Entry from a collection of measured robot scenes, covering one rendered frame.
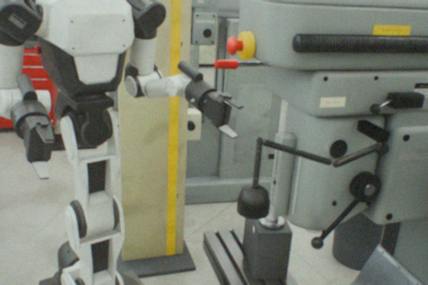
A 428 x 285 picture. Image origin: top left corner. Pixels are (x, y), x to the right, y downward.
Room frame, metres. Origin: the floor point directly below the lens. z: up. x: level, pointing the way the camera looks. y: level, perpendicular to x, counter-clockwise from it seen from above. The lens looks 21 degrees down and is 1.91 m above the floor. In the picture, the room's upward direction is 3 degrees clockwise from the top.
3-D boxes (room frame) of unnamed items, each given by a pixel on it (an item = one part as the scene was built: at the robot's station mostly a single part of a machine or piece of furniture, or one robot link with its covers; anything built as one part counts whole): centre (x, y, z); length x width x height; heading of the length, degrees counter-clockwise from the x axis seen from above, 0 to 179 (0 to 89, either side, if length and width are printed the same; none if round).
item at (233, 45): (0.97, -0.03, 1.76); 0.04 x 0.03 x 0.04; 18
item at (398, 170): (1.11, -0.46, 1.47); 0.24 x 0.19 x 0.26; 18
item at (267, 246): (1.42, -0.20, 1.02); 0.22 x 0.12 x 0.20; 8
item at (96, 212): (1.48, 0.43, 1.19); 0.18 x 0.15 x 0.47; 126
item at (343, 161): (0.84, -0.29, 1.58); 0.17 x 0.01 x 0.01; 134
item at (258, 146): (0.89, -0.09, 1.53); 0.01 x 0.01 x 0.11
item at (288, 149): (0.83, -0.17, 1.58); 0.17 x 0.01 x 0.01; 54
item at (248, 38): (0.98, -0.05, 1.76); 0.06 x 0.02 x 0.06; 18
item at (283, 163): (1.02, -0.17, 1.45); 0.04 x 0.04 x 0.21; 18
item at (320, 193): (1.05, -0.28, 1.47); 0.21 x 0.19 x 0.32; 18
